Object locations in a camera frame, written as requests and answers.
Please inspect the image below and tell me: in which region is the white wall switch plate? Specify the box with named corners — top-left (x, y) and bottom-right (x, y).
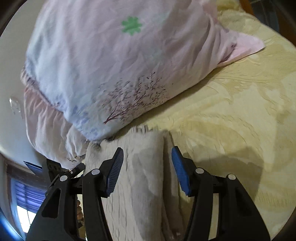
top-left (9, 96), bottom-right (23, 119)

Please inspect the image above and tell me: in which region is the blue curtained window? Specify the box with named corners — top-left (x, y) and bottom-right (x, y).
top-left (1, 158), bottom-right (48, 240)

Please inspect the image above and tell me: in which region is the lower pink floral pillow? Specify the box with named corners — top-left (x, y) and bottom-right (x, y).
top-left (20, 69), bottom-right (89, 169)

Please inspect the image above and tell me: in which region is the yellow floral bed sheet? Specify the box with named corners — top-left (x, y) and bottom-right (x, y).
top-left (115, 0), bottom-right (296, 241)

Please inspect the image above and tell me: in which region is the person's left hand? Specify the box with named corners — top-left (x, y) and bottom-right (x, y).
top-left (76, 199), bottom-right (83, 228)

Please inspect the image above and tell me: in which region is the upper floral white pillow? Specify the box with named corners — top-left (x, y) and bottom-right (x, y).
top-left (21, 1), bottom-right (265, 141)

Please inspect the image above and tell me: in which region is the beige cable-knit sweater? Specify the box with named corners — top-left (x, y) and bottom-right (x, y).
top-left (84, 126), bottom-right (186, 240)

